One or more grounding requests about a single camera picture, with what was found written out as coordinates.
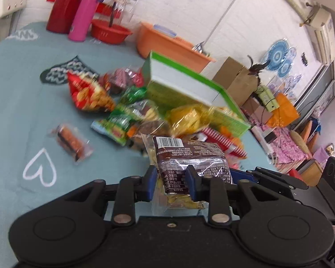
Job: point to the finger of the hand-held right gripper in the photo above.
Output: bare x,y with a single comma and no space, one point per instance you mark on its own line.
282,179
240,175

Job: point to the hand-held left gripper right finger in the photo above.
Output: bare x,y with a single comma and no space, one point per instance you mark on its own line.
191,185

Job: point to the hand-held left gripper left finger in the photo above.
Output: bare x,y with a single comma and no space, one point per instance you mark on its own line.
150,184

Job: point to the brown snack packet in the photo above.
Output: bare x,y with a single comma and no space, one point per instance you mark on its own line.
192,156

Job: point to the green pea snack packet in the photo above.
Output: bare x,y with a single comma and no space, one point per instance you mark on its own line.
114,122

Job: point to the green and white cardboard box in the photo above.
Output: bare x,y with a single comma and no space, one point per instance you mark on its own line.
181,83

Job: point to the red striped snack packet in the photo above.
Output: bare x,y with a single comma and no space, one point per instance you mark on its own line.
226,142

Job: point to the pink floral blanket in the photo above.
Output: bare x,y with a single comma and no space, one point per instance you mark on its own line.
284,142

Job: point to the woven straw cushion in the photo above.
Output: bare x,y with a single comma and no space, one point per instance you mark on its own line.
298,141

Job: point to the small brown cardboard box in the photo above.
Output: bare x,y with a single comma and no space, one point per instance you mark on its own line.
254,111

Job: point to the yellow snack packet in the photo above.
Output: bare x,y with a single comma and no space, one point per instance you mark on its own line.
187,120

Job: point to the orange bag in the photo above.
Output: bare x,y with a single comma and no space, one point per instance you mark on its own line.
286,111

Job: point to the light green small box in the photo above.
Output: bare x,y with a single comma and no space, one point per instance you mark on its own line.
268,99

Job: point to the clear sausage packet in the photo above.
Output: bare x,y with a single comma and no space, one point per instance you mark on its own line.
69,142

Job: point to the small green snack packet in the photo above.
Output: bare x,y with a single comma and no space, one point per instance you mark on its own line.
134,93

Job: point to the large brown cardboard box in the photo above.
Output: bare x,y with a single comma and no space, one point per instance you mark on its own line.
234,81

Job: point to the dark red leafy plant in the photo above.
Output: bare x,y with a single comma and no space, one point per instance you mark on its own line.
256,67

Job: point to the dark red date packet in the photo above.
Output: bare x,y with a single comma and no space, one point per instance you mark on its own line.
122,78

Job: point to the shiny metal utensil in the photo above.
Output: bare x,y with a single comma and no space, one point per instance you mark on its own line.
200,48

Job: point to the orange plastic basin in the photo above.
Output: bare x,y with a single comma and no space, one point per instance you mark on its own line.
167,47

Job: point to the white air conditioner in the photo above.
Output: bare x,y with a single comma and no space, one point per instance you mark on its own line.
323,36

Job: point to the teal printed tablecloth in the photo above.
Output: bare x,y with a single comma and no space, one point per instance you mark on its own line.
22,103

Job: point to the glass jar with blue lid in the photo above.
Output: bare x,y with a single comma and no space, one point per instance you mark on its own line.
164,30

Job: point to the red plastic basket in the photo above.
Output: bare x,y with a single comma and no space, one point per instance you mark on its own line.
109,33

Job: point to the pink thermos bottle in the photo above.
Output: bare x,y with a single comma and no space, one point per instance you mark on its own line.
83,16

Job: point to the red thermos jug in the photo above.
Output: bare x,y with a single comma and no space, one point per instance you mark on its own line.
67,2

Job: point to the black wall hook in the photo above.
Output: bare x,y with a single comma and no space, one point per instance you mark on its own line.
304,58

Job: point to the blue patterned wall fans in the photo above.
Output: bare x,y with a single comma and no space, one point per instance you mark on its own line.
277,54

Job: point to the white wall pipe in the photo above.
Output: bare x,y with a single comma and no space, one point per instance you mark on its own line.
229,8

